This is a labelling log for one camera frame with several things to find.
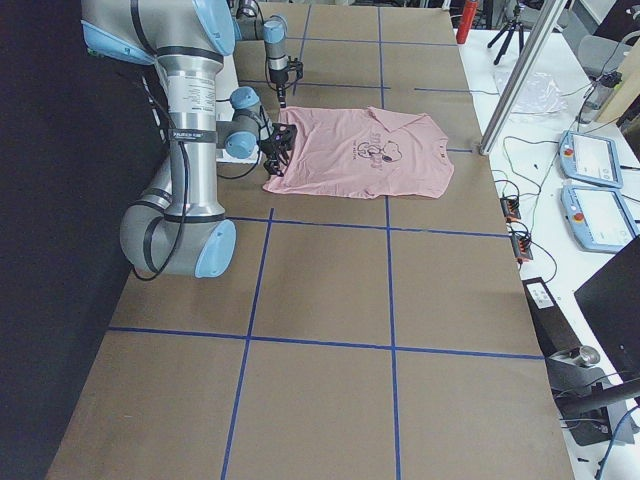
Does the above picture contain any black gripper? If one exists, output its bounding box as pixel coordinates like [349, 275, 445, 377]
[259, 123, 297, 176]
[267, 57, 303, 108]

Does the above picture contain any pink printed t-shirt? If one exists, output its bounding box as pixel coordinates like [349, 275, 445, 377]
[263, 106, 454, 199]

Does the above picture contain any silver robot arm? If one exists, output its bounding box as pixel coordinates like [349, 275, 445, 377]
[230, 1, 304, 108]
[81, 1, 303, 281]

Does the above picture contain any red bottle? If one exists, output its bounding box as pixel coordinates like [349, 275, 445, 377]
[456, 0, 478, 45]

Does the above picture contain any left black usb hub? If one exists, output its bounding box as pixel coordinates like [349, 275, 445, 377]
[500, 196, 521, 223]

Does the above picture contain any black usb hub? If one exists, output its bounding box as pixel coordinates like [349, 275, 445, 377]
[511, 232, 533, 265]
[500, 196, 521, 223]

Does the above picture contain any crumpled plastic bag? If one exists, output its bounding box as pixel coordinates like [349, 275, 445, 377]
[511, 72, 568, 115]

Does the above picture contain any right black usb hub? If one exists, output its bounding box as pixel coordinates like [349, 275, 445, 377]
[511, 232, 533, 265]

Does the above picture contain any upper teach pendant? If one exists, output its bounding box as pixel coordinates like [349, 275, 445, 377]
[558, 130, 623, 189]

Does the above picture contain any teach pendant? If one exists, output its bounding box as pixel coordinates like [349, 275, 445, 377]
[558, 130, 623, 189]
[561, 185, 639, 254]

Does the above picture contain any black flat box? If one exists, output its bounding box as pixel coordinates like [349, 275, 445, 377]
[522, 277, 582, 357]

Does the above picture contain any lower teach pendant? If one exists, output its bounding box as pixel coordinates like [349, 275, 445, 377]
[561, 185, 639, 254]

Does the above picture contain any black computer monitor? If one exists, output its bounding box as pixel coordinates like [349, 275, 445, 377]
[574, 239, 640, 380]

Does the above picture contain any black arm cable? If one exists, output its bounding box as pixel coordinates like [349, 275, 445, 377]
[130, 74, 266, 282]

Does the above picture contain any black camera tripod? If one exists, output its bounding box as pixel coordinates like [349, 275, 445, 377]
[487, 2, 525, 66]

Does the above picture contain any aluminium frame post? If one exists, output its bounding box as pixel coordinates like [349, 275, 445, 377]
[478, 1, 566, 155]

